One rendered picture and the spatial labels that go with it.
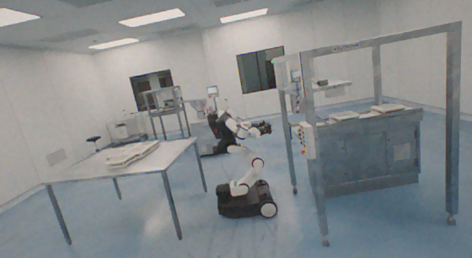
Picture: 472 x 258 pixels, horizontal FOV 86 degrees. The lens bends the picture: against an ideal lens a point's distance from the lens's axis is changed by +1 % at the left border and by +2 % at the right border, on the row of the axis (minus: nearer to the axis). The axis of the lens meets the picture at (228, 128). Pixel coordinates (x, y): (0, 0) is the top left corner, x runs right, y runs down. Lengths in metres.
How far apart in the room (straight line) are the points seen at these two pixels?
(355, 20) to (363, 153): 5.57
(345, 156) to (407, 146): 0.68
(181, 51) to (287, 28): 3.11
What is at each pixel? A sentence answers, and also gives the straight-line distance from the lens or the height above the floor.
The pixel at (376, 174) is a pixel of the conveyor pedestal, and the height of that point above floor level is 0.19.
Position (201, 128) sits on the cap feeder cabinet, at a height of 0.62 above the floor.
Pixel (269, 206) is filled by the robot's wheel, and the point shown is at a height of 0.14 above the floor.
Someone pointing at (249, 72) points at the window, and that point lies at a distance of 7.65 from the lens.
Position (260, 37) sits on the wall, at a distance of 7.70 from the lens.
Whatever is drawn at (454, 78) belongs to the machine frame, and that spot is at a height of 1.26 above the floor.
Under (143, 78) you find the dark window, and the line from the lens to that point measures 8.29.
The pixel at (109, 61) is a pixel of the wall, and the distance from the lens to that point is 8.73.
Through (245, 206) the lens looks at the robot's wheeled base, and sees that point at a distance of 2.94.
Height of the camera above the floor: 1.64
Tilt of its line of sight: 13 degrees down
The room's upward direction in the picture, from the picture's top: 11 degrees counter-clockwise
